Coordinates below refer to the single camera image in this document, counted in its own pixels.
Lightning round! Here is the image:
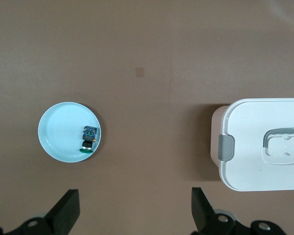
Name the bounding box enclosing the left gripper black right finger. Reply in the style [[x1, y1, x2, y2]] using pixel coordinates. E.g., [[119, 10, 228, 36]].
[[191, 187, 286, 235]]

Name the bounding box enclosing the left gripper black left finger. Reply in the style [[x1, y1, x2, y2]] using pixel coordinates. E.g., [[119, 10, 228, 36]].
[[0, 188, 80, 235]]

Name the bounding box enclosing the white lidded storage box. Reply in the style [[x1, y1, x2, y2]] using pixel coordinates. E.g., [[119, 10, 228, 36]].
[[211, 97, 294, 191]]

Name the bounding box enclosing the light blue round plate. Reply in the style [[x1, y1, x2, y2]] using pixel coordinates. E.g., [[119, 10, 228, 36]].
[[37, 101, 102, 164]]

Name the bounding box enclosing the green push-button switch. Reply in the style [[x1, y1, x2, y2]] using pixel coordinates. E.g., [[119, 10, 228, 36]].
[[78, 125, 98, 154]]

